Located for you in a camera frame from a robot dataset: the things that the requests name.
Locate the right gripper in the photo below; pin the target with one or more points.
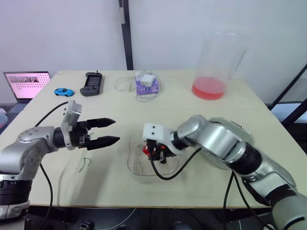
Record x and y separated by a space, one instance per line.
156 151

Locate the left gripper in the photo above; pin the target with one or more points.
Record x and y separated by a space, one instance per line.
80 135

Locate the red cherry pair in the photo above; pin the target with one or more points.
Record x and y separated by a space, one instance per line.
145 151

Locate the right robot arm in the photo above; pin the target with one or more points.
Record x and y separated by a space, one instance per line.
227 141

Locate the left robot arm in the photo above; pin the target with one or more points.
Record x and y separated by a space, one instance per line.
26 148

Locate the clear plastic bowl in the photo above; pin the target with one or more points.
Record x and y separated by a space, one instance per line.
141 170

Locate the green cherry stem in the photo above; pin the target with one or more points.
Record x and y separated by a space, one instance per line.
84 165

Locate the black handheld controller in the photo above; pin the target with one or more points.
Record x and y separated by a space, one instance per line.
92 82

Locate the blue toy car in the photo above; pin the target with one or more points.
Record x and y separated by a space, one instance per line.
63 91

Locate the purple tissue pack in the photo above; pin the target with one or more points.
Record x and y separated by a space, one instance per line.
152 89

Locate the white charger block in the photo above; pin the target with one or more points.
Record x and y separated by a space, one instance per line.
146 80

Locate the clear jug with red liquid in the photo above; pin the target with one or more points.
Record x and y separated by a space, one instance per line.
208 88

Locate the open laptop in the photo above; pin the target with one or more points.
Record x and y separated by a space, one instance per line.
26 83

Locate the black upright pole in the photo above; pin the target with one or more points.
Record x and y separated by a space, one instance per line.
127 43

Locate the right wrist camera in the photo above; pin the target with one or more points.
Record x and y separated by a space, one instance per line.
154 131

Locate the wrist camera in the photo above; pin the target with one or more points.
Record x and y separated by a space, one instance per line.
154 131
71 115

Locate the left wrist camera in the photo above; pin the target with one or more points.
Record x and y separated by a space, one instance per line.
71 115

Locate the black metal frame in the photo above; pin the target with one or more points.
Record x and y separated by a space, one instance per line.
287 91

